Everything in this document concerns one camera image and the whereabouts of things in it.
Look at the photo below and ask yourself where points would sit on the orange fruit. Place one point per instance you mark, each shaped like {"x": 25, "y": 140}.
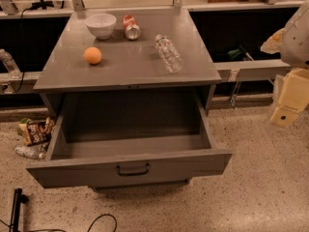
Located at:
{"x": 92, "y": 55}

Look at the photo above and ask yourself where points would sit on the grey metal rail frame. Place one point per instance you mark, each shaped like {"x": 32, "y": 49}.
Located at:
{"x": 154, "y": 4}

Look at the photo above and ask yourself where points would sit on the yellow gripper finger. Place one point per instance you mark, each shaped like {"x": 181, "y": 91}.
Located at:
{"x": 282, "y": 117}
{"x": 295, "y": 90}

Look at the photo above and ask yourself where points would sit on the black drawer handle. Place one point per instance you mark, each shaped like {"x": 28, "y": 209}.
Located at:
{"x": 133, "y": 171}

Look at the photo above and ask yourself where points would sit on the plastic bottle at left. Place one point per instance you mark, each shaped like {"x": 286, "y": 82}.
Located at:
{"x": 10, "y": 64}

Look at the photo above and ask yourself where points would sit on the red soda can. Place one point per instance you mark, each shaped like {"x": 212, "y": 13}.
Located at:
{"x": 131, "y": 28}

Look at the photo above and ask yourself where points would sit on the grey metal cabinet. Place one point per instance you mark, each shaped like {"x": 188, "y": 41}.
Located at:
{"x": 127, "y": 65}

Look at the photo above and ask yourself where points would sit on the black stand on floor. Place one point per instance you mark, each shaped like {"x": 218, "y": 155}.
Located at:
{"x": 19, "y": 199}

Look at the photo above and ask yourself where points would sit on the brown snack bag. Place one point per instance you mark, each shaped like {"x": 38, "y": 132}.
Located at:
{"x": 35, "y": 132}

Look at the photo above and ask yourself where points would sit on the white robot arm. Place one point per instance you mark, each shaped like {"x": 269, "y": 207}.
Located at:
{"x": 292, "y": 42}

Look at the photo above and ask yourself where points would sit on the open grey top drawer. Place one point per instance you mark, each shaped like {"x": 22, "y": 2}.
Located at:
{"x": 96, "y": 132}

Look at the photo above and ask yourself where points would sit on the crushed plastic bottle on floor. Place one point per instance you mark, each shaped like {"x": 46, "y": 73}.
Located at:
{"x": 36, "y": 152}

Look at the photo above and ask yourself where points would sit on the green object behind rail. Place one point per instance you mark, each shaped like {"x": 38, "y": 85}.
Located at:
{"x": 236, "y": 53}

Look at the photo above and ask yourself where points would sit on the clear plastic water bottle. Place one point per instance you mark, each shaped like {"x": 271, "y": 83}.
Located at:
{"x": 171, "y": 58}

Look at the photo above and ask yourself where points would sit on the white ceramic bowl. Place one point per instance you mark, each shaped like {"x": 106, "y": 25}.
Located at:
{"x": 101, "y": 25}

